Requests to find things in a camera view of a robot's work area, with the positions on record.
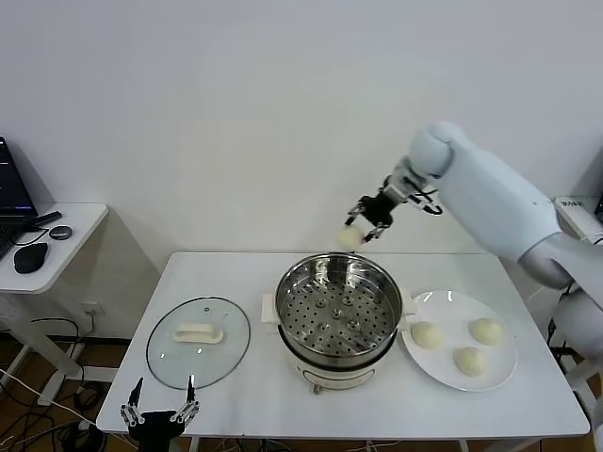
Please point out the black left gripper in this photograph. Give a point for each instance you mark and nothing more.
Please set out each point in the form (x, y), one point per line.
(155, 424)

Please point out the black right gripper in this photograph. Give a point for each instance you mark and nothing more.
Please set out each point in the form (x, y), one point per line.
(380, 209)

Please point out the white steamed baozi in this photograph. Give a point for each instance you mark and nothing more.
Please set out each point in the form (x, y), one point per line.
(469, 361)
(349, 239)
(486, 331)
(426, 335)

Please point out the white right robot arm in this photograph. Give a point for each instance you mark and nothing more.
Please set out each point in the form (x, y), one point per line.
(494, 202)

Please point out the stainless steel steamer basket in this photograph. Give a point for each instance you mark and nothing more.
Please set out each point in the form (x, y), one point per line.
(377, 287)

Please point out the white round plate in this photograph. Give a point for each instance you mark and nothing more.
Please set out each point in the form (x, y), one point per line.
(438, 367)

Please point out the white side table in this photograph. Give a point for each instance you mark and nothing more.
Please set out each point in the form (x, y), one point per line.
(579, 214)
(70, 254)

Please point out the black computer mouse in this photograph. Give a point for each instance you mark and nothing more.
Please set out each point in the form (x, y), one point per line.
(30, 259)

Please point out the black round puck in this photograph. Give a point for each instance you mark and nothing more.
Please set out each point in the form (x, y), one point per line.
(61, 232)

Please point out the black stick device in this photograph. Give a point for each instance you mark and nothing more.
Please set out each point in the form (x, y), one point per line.
(47, 219)

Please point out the black laptop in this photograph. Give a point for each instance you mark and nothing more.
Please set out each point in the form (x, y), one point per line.
(9, 188)

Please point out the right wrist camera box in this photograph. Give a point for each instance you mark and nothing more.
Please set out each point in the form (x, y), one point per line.
(424, 198)

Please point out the white wall socket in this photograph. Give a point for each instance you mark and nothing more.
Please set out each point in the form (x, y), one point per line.
(92, 310)

